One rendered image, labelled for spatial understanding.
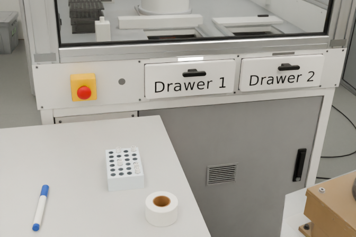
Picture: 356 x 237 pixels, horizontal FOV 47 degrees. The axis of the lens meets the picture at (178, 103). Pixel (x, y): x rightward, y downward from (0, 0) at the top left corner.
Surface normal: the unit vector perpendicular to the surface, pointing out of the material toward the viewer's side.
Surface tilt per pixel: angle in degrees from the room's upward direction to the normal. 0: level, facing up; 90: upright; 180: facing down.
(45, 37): 90
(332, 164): 0
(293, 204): 0
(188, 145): 90
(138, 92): 90
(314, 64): 90
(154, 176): 0
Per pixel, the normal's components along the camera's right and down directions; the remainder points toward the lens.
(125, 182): 0.20, 0.44
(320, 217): -0.88, 0.18
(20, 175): 0.03, -0.90
